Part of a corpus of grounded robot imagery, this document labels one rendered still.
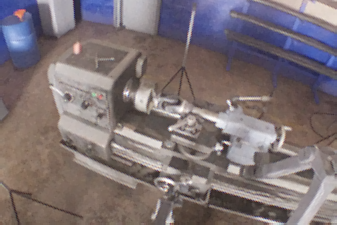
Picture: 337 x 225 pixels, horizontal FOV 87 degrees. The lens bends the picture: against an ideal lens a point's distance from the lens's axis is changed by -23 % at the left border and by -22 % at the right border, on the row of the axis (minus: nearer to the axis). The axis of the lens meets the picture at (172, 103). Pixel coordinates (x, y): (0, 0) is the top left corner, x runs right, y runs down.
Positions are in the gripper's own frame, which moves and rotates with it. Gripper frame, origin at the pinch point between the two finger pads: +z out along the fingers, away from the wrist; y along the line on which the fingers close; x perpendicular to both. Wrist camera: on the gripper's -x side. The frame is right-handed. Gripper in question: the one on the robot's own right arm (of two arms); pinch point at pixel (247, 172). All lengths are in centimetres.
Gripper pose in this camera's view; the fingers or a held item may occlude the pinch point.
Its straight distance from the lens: 127.4
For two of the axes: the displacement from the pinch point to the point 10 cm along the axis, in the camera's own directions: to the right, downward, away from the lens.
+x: -1.9, 9.4, -2.8
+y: -9.8, -1.9, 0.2
